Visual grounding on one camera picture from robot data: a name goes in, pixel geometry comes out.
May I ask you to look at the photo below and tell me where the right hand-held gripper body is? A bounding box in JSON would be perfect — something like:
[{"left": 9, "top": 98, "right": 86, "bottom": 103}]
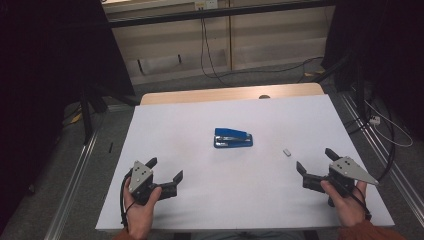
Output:
[{"left": 301, "top": 155, "right": 380, "bottom": 208}]

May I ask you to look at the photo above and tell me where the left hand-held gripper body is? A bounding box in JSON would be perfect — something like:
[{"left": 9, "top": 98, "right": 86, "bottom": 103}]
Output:
[{"left": 128, "top": 160, "right": 178, "bottom": 206}]

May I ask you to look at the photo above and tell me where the blue stapler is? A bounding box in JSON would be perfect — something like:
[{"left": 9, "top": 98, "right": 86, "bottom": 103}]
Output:
[{"left": 213, "top": 127, "right": 254, "bottom": 149}]

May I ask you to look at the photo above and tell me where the person's left hand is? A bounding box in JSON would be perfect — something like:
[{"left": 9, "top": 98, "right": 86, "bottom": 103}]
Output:
[{"left": 123, "top": 178, "right": 163, "bottom": 240}]

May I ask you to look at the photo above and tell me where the person's right hand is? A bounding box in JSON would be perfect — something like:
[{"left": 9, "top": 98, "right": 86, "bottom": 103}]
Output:
[{"left": 320, "top": 179, "right": 371, "bottom": 228}]

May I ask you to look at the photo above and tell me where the white table sheet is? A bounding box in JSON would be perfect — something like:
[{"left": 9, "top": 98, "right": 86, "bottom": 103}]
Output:
[{"left": 95, "top": 94, "right": 395, "bottom": 232}]

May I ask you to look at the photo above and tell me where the black metal stand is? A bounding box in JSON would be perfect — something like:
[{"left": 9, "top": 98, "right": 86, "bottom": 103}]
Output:
[
  {"left": 79, "top": 83, "right": 138, "bottom": 146},
  {"left": 313, "top": 49, "right": 369, "bottom": 134}
]

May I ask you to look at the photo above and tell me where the wooden table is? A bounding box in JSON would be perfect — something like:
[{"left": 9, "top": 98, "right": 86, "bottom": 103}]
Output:
[{"left": 139, "top": 82, "right": 325, "bottom": 106}]

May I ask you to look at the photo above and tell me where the black curtain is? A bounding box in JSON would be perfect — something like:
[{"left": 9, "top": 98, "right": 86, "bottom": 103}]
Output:
[
  {"left": 321, "top": 0, "right": 424, "bottom": 141},
  {"left": 0, "top": 0, "right": 136, "bottom": 231}
]

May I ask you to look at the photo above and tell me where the beige wooden cabinet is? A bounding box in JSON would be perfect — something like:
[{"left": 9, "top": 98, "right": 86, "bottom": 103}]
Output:
[{"left": 111, "top": 5, "right": 334, "bottom": 85}]

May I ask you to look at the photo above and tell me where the black metal bar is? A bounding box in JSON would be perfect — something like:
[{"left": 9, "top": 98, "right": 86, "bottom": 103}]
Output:
[{"left": 108, "top": 0, "right": 336, "bottom": 29}]

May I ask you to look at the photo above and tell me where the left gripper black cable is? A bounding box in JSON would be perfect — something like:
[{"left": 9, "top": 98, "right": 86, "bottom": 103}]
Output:
[{"left": 119, "top": 169, "right": 134, "bottom": 232}]

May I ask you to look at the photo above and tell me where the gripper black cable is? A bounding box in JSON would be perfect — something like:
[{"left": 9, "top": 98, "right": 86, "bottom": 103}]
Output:
[
  {"left": 346, "top": 184, "right": 373, "bottom": 221},
  {"left": 119, "top": 169, "right": 134, "bottom": 232}
]

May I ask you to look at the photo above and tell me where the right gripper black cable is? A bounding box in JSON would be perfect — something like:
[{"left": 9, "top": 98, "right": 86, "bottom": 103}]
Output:
[{"left": 346, "top": 184, "right": 373, "bottom": 221}]

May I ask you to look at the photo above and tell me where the black floor cable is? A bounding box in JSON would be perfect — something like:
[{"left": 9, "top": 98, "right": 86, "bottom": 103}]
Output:
[{"left": 344, "top": 99, "right": 398, "bottom": 183}]

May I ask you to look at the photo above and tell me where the aluminium floor rail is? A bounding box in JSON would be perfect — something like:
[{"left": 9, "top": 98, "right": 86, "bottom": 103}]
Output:
[
  {"left": 339, "top": 93, "right": 424, "bottom": 228},
  {"left": 43, "top": 103, "right": 134, "bottom": 240}
]

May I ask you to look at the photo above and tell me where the white cable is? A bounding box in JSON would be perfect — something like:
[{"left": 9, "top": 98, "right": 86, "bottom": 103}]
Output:
[{"left": 364, "top": 99, "right": 414, "bottom": 148}]

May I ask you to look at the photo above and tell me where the hanging black cable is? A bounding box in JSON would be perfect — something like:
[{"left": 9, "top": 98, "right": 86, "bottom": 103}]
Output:
[
  {"left": 199, "top": 16, "right": 234, "bottom": 88},
  {"left": 202, "top": 16, "right": 325, "bottom": 80}
]

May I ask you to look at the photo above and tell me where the white wall socket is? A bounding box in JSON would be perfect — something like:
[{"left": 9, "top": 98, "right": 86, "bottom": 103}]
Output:
[{"left": 194, "top": 0, "right": 218, "bottom": 10}]

